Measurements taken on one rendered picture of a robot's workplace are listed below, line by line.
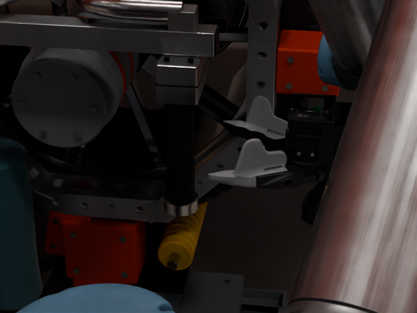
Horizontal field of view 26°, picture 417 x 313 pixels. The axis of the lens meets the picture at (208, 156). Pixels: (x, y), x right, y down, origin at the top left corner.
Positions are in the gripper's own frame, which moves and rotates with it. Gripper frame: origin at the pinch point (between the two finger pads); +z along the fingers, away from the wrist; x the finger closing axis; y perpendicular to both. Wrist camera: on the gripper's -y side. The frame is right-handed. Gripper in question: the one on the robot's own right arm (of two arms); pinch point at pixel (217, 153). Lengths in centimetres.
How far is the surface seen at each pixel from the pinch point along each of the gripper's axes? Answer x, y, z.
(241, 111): -29.0, -9.0, 0.3
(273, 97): -20.4, -2.0, -5.2
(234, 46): -227, -83, 24
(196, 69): 1.4, 11.7, 2.3
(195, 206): 1.1, -7.2, 2.7
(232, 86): -46.4, -13.3, 3.7
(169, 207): 2.0, -7.1, 5.7
